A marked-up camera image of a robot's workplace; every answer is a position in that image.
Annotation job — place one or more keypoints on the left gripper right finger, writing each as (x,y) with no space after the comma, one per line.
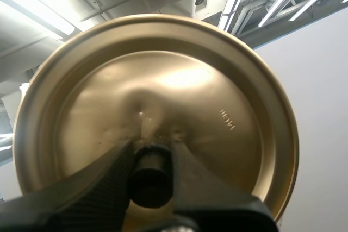
(206,199)

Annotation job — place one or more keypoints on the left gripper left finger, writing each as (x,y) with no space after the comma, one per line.
(89,188)

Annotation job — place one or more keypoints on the gold pot lid black knob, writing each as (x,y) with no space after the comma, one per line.
(190,85)

